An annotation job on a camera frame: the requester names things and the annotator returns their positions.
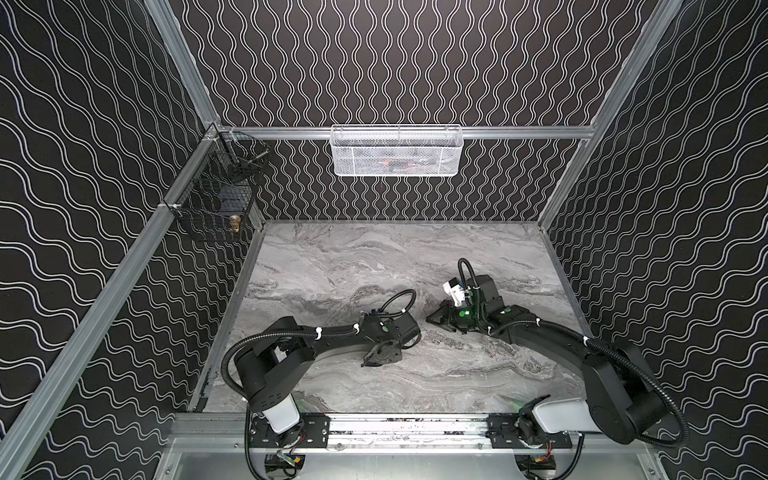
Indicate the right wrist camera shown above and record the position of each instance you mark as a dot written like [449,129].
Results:
[457,292]

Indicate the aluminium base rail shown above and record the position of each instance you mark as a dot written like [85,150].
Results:
[369,434]

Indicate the white wire basket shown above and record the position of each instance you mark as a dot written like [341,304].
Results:
[396,150]

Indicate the brass padlock in basket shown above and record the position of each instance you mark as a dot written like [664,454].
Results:
[235,222]

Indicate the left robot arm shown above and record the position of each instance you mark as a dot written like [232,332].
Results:
[265,368]

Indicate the black wire basket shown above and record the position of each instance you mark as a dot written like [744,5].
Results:
[223,183]

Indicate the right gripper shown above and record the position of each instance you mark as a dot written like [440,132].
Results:
[447,315]

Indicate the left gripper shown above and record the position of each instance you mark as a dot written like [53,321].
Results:
[380,352]

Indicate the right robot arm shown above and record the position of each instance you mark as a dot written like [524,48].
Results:
[623,399]

